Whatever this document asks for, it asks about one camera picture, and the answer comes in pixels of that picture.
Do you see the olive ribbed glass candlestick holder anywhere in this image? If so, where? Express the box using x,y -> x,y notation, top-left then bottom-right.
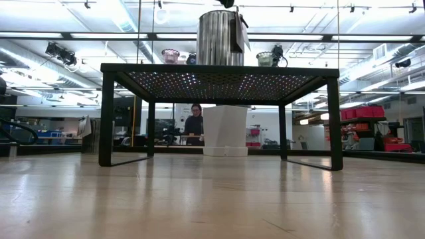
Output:
256,51 -> 275,67

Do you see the black perforated metal riser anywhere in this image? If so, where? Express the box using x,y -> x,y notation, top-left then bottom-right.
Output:
98,62 -> 343,171

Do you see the metal shelf rack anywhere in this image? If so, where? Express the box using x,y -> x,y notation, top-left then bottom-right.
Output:
327,106 -> 388,151

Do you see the person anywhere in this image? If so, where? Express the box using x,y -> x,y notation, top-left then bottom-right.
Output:
183,103 -> 204,146

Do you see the red crate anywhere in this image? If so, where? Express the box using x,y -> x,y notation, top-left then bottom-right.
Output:
383,136 -> 414,153

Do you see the pink ribbed glass candlestick holder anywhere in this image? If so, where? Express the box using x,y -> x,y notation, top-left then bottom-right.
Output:
161,48 -> 181,65

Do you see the red plastic storage bin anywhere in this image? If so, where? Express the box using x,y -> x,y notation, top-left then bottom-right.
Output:
355,106 -> 385,120
341,108 -> 357,121

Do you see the white hexagonal plant pot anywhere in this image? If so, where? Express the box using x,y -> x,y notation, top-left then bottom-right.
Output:
202,105 -> 249,157

